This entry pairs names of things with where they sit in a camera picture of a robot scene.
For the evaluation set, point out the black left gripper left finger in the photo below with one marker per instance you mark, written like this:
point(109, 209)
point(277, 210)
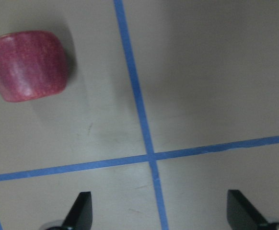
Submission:
point(80, 216)

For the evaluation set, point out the bright red apple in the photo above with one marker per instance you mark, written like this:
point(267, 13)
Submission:
point(33, 65)

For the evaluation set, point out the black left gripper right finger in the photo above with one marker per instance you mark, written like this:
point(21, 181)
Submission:
point(241, 214)

